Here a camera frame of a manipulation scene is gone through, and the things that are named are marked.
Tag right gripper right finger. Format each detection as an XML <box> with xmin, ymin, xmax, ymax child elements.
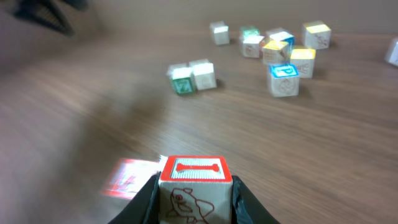
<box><xmin>231</xmin><ymin>175</ymin><xmax>280</xmax><ymax>224</ymax></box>

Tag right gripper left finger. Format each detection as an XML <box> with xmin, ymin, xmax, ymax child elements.
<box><xmin>109</xmin><ymin>174</ymin><xmax>160</xmax><ymax>224</ymax></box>

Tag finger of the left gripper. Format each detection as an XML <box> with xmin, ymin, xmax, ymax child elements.
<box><xmin>12</xmin><ymin>0</ymin><xmax>74</xmax><ymax>36</ymax></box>

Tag red letter A block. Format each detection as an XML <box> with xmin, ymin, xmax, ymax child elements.
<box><xmin>101</xmin><ymin>155</ymin><xmax>168</xmax><ymax>200</ymax></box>

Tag red letter I block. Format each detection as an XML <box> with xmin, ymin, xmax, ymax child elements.
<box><xmin>159</xmin><ymin>155</ymin><xmax>233</xmax><ymax>224</ymax></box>

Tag white block green side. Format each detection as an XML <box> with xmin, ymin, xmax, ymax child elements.
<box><xmin>167</xmin><ymin>63</ymin><xmax>197</xmax><ymax>95</ymax></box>

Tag blue letter P block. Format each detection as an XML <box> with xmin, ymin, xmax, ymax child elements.
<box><xmin>267</xmin><ymin>64</ymin><xmax>300</xmax><ymax>97</ymax></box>

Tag white plain wooden block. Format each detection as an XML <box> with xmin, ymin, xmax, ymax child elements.
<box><xmin>188</xmin><ymin>59</ymin><xmax>217</xmax><ymax>90</ymax></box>

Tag yellow block middle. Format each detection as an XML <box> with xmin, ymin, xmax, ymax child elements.
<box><xmin>262</xmin><ymin>40</ymin><xmax>290</xmax><ymax>65</ymax></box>

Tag yellow block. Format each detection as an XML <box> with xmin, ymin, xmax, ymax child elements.
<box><xmin>262</xmin><ymin>40</ymin><xmax>290</xmax><ymax>65</ymax></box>
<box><xmin>303</xmin><ymin>21</ymin><xmax>331</xmax><ymax>50</ymax></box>
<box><xmin>290</xmin><ymin>49</ymin><xmax>316</xmax><ymax>78</ymax></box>

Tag yellow block lower right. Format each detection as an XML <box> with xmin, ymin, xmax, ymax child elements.
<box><xmin>290</xmin><ymin>49</ymin><xmax>316</xmax><ymax>78</ymax></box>

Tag white block brown drawing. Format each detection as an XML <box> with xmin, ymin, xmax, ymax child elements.
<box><xmin>241</xmin><ymin>35</ymin><xmax>264</xmax><ymax>58</ymax></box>

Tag white block red side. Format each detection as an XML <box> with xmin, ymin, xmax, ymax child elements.
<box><xmin>210</xmin><ymin>21</ymin><xmax>230</xmax><ymax>45</ymax></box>

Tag white block blue side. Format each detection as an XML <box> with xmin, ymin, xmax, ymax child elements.
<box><xmin>266</xmin><ymin>28</ymin><xmax>295</xmax><ymax>50</ymax></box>

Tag green N block top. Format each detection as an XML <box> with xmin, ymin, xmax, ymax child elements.
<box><xmin>239</xmin><ymin>26</ymin><xmax>260</xmax><ymax>39</ymax></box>

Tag yellow block top right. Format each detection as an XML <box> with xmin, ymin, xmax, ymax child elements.
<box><xmin>303</xmin><ymin>21</ymin><xmax>331</xmax><ymax>50</ymax></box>

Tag white block far right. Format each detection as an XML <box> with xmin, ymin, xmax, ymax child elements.
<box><xmin>385</xmin><ymin>37</ymin><xmax>398</xmax><ymax>67</ymax></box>

